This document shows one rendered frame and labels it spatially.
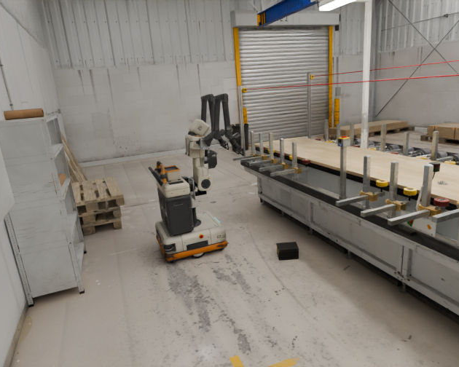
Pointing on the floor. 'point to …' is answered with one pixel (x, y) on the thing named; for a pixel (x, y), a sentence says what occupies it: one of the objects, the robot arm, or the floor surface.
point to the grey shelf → (41, 207)
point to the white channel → (366, 70)
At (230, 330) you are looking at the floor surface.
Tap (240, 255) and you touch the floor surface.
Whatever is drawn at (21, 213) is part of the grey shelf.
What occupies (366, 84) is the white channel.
